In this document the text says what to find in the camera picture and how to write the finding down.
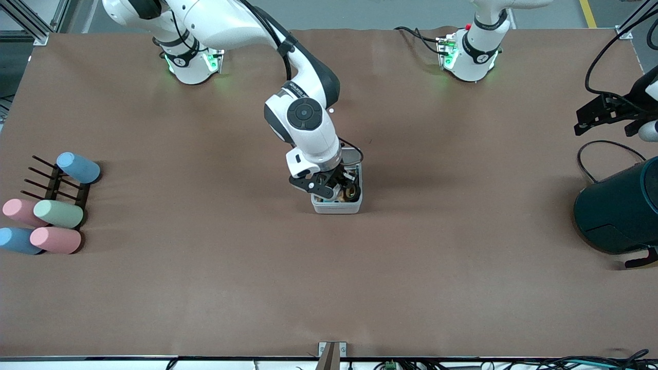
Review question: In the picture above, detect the dark teal round appliance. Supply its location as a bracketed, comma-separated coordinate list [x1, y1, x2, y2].
[574, 156, 658, 255]

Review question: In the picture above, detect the blue plastic cup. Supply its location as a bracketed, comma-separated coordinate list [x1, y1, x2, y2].
[56, 152, 102, 184]
[0, 227, 45, 256]

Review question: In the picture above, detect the green plastic cup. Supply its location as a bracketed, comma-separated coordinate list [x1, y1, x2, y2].
[33, 199, 84, 229]

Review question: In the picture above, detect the black cup rack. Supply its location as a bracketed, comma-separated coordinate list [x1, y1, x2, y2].
[21, 155, 91, 227]

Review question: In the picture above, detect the white square trash bin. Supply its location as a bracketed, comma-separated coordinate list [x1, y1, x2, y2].
[311, 147, 364, 215]

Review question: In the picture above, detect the cable bundle under table edge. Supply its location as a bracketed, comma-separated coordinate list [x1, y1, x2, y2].
[529, 348, 658, 370]

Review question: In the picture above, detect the green lit base connector box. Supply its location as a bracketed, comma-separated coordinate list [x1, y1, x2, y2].
[436, 32, 460, 70]
[203, 40, 227, 74]

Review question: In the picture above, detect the aluminium frame post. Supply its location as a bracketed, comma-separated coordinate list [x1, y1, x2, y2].
[0, 0, 50, 46]
[616, 0, 658, 41]

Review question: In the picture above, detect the metal table edge bracket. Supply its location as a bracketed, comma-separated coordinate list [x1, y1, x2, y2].
[315, 341, 348, 370]

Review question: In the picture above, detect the pink plastic cup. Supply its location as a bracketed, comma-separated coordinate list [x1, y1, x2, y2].
[29, 226, 82, 255]
[2, 198, 49, 228]

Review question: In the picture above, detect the black base cable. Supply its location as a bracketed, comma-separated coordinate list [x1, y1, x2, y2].
[394, 26, 449, 56]

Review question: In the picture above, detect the black appliance cable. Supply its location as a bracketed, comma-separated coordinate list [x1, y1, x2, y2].
[576, 140, 647, 184]

